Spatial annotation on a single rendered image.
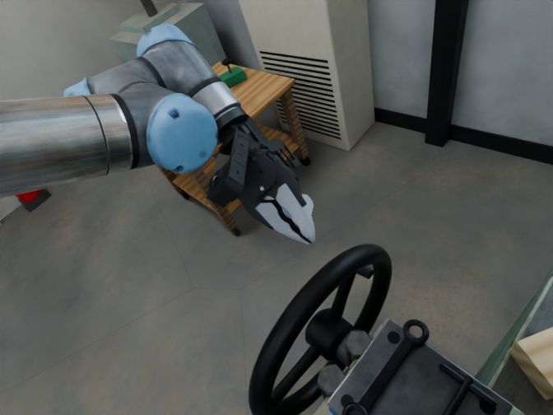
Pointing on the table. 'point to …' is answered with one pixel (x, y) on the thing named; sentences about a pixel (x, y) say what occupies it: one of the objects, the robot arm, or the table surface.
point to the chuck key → (463, 391)
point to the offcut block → (536, 361)
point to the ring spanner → (388, 368)
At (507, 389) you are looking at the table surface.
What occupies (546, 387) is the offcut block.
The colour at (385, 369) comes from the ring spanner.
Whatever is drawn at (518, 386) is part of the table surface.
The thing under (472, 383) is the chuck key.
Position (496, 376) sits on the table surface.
